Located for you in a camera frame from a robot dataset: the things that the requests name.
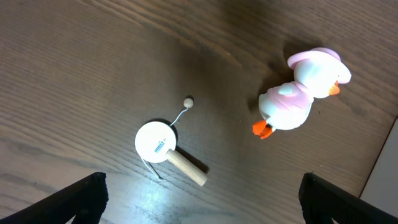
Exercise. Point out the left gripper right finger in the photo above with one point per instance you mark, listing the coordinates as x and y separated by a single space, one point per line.
322 202

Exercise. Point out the white cardboard box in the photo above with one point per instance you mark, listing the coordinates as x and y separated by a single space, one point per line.
380 189

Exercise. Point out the white duck toy pink hat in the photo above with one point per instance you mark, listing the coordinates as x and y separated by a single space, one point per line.
317 74

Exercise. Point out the white wooden paddle ball toy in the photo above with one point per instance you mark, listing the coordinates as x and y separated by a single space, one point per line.
156 142

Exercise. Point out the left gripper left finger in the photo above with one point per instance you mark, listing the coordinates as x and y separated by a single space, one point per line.
82 202

